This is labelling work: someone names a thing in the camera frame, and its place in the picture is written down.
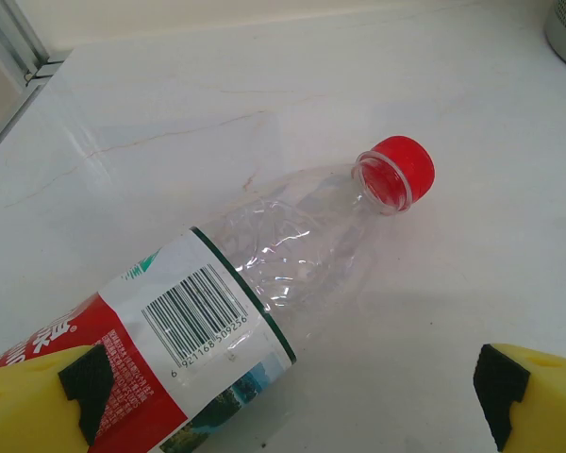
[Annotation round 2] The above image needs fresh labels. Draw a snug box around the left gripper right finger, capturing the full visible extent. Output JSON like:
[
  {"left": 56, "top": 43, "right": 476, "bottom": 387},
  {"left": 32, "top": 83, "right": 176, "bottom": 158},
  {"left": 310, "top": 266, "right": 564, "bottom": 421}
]
[{"left": 473, "top": 343, "right": 566, "bottom": 453}]

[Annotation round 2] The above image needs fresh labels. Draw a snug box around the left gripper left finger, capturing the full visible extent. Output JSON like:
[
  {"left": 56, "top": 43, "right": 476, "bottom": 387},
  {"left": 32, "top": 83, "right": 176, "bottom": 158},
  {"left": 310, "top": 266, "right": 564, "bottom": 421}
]
[{"left": 0, "top": 343, "right": 117, "bottom": 453}]

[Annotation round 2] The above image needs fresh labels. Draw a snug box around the red cap clear plastic bottle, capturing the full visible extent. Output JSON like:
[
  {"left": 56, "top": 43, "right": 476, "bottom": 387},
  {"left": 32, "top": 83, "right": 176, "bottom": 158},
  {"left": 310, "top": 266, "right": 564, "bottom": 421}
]
[{"left": 0, "top": 134, "right": 438, "bottom": 453}]

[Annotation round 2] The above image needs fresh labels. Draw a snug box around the aluminium left table rail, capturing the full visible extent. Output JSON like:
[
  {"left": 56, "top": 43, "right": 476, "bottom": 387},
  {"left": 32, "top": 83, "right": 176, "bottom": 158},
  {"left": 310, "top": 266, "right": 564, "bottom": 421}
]
[{"left": 0, "top": 49, "right": 72, "bottom": 166}]

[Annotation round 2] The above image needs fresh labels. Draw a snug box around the aluminium left frame post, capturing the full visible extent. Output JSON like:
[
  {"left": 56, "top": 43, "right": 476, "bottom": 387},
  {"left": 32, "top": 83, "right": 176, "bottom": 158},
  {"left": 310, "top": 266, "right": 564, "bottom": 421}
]
[{"left": 0, "top": 0, "right": 53, "bottom": 65}]

